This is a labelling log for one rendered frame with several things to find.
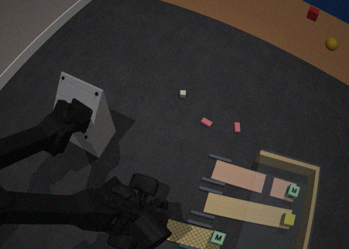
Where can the pink rectangular block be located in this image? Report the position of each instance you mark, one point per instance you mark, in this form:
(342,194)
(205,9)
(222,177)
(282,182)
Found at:
(237,127)
(206,122)

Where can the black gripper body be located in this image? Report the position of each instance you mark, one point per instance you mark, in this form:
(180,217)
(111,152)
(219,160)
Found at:
(144,184)

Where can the green cube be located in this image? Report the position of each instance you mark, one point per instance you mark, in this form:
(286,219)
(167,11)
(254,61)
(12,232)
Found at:
(217,238)

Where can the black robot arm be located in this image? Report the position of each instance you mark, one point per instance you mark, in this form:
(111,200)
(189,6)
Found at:
(90,209)

